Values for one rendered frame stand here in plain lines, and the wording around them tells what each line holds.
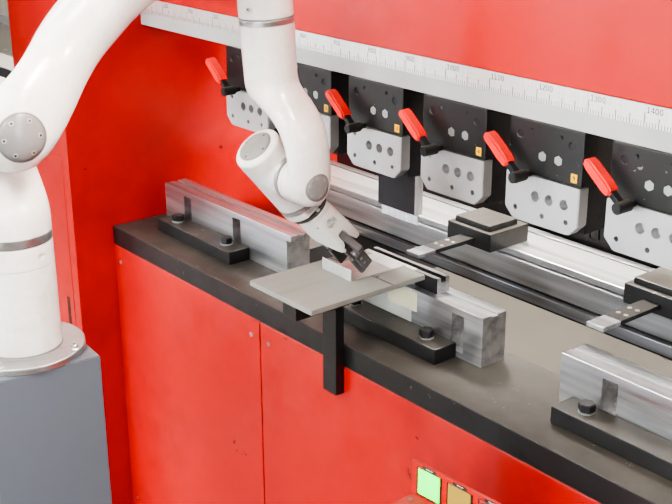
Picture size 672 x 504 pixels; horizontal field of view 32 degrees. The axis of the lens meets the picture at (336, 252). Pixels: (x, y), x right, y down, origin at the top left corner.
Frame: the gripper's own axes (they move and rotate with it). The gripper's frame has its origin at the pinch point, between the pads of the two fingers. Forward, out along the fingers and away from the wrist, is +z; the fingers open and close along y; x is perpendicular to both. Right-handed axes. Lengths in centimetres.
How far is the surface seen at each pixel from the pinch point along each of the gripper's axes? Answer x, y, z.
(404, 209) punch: -12.7, -3.1, 0.4
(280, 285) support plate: 12.8, 2.0, -7.1
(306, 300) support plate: 13.1, -6.4, -7.3
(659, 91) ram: -32, -58, -25
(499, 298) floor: -77, 143, 199
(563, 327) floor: -76, 108, 198
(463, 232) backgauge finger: -21.2, 1.2, 20.4
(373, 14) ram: -32.8, 2.5, -28.5
